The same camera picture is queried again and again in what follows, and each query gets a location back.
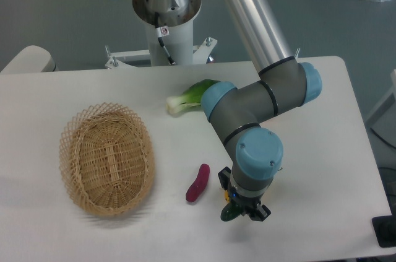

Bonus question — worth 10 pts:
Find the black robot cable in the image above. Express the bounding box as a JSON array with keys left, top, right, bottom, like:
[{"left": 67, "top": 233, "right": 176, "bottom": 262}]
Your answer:
[{"left": 145, "top": 0, "right": 178, "bottom": 66}]

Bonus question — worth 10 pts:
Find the silver and grey robot arm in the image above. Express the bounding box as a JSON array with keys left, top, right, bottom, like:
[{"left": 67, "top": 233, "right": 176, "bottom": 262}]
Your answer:
[{"left": 132, "top": 0, "right": 322, "bottom": 222}]

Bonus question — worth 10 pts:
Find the white chair back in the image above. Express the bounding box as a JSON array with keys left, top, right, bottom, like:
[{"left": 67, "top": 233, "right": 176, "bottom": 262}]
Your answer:
[{"left": 1, "top": 45, "right": 59, "bottom": 75}]

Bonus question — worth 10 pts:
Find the green bok choy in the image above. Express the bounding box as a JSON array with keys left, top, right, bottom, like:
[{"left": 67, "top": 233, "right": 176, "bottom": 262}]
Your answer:
[{"left": 165, "top": 79, "right": 219, "bottom": 115}]

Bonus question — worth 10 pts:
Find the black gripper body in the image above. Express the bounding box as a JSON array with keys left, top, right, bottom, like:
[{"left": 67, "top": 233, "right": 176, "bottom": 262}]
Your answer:
[{"left": 224, "top": 185, "right": 260, "bottom": 216}]

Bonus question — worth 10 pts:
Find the black box at table edge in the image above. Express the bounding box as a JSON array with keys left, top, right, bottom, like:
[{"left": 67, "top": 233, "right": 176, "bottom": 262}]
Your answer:
[{"left": 372, "top": 216, "right": 395, "bottom": 248}]

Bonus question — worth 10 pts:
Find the purple sweet potato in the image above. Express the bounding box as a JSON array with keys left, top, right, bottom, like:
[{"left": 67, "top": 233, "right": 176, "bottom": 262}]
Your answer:
[{"left": 186, "top": 164, "right": 210, "bottom": 203}]

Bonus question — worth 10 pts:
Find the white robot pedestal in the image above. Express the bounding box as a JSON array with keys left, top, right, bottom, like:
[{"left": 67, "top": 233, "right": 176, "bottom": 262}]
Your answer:
[{"left": 105, "top": 0, "right": 217, "bottom": 69}]

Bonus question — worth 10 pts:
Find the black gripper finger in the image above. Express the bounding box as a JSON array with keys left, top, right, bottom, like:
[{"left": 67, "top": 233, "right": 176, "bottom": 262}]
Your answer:
[
  {"left": 218, "top": 167, "right": 231, "bottom": 189},
  {"left": 247, "top": 204, "right": 271, "bottom": 222}
]

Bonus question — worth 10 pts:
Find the woven wicker basket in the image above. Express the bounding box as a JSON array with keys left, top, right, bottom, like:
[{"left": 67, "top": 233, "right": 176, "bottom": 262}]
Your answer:
[{"left": 59, "top": 103, "right": 155, "bottom": 217}]

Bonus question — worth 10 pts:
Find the dark green cucumber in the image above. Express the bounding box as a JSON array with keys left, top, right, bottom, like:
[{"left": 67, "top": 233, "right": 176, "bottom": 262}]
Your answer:
[{"left": 220, "top": 202, "right": 243, "bottom": 222}]

